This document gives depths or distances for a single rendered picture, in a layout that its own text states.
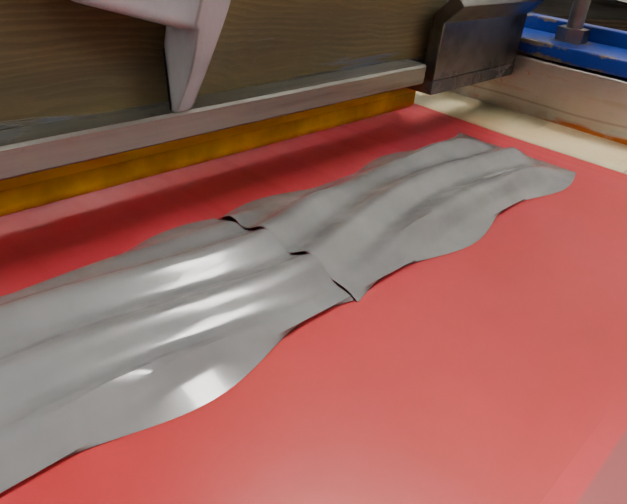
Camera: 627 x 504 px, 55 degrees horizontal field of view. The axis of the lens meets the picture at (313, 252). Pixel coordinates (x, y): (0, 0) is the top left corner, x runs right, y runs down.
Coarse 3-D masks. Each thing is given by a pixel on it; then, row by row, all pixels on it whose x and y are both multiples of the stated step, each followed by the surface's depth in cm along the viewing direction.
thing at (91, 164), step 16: (368, 96) 33; (384, 96) 34; (304, 112) 30; (320, 112) 30; (240, 128) 27; (256, 128) 28; (160, 144) 24; (176, 144) 25; (192, 144) 25; (96, 160) 22; (112, 160) 23; (32, 176) 21; (48, 176) 21
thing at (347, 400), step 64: (128, 192) 24; (0, 256) 20; (64, 256) 20; (320, 320) 18; (384, 320) 19; (256, 384) 16; (320, 384) 16; (384, 384) 16; (448, 384) 16; (128, 448) 14; (192, 448) 14; (256, 448) 14; (320, 448) 14; (384, 448) 14; (448, 448) 14; (512, 448) 15; (576, 448) 15
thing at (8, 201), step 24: (408, 96) 36; (312, 120) 30; (336, 120) 32; (216, 144) 26; (240, 144) 27; (264, 144) 29; (96, 168) 22; (120, 168) 23; (144, 168) 24; (168, 168) 25; (0, 192) 20; (24, 192) 21; (48, 192) 21; (72, 192) 22
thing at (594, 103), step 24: (528, 72) 39; (552, 72) 38; (576, 72) 37; (480, 96) 42; (504, 96) 40; (528, 96) 39; (552, 96) 38; (576, 96) 37; (600, 96) 36; (624, 96) 35; (552, 120) 39; (576, 120) 38; (600, 120) 37; (624, 120) 36
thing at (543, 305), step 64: (384, 128) 35; (448, 128) 36; (192, 192) 25; (256, 192) 26; (576, 192) 29; (448, 256) 22; (512, 256) 23; (576, 256) 23; (448, 320) 19; (512, 320) 19; (576, 320) 20; (512, 384) 17; (576, 384) 17
